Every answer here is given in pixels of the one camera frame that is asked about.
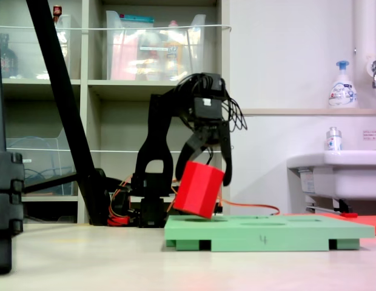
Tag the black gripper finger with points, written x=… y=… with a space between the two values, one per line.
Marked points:
x=226 y=151
x=189 y=148

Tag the red octagonal pillar block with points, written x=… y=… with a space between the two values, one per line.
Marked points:
x=198 y=191

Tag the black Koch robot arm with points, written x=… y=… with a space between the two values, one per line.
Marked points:
x=156 y=130

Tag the orange label spray bottle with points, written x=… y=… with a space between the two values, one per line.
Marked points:
x=173 y=51

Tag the large clear plastic bin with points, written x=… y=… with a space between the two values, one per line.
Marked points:
x=151 y=54

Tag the beige shelf unit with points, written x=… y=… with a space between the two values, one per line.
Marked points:
x=121 y=88

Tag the green board with shaped holes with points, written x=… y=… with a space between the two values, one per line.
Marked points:
x=267 y=232

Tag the small clear sanitizer bottle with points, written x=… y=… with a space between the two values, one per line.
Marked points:
x=333 y=141

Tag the white ceramic sink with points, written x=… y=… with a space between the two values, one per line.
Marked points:
x=351 y=175

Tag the white blue soap pump bottle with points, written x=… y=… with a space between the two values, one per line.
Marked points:
x=342 y=91

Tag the black tripod leg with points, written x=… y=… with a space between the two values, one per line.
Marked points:
x=59 y=91

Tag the flat red board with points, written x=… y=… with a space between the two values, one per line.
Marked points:
x=370 y=224

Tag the brown bottle with red cap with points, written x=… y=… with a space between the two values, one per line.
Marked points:
x=57 y=12

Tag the clear bin with dark bottle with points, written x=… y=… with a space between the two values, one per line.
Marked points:
x=30 y=54

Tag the notched black stack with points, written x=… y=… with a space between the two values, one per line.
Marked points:
x=6 y=197

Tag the dark glass bottle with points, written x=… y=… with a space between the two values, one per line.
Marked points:
x=7 y=60

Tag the red print wall label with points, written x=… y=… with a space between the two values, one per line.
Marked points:
x=372 y=135

